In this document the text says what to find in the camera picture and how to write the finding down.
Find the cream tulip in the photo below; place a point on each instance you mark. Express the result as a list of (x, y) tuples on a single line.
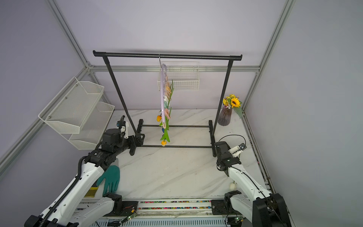
[(165, 138)]

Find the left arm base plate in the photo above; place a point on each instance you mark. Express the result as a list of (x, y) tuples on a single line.
[(121, 208)]

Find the sunflower bouquet in vase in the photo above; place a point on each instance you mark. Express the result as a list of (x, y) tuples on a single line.
[(231, 104)]

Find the black yellow work glove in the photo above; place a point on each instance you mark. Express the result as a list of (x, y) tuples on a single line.
[(91, 192)]

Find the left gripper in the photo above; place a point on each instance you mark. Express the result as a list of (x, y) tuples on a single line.
[(140, 141)]

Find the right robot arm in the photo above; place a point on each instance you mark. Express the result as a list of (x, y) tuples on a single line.
[(253, 202)]

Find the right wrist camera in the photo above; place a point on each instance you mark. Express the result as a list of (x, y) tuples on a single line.
[(237, 150)]

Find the green work glove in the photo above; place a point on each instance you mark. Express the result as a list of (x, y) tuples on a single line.
[(111, 177)]

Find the pale yellow tulip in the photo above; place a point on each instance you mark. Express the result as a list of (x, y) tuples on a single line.
[(171, 90)]

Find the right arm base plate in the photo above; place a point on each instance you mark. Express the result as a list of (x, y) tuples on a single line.
[(224, 206)]

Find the orange tulip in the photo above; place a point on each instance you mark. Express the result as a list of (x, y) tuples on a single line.
[(159, 118)]

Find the white tulip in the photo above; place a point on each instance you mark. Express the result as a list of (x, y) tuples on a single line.
[(233, 186)]

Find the white mesh tiered shelf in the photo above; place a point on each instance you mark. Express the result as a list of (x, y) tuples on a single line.
[(78, 114)]

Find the white wire wall basket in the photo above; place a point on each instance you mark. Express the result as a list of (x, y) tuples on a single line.
[(184, 74)]

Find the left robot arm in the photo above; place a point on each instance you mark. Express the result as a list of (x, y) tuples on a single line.
[(90, 169)]

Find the black clothes rack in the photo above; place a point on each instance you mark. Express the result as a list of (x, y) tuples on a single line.
[(170, 55)]

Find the purple clip hanger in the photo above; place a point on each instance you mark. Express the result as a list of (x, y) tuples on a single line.
[(163, 91)]

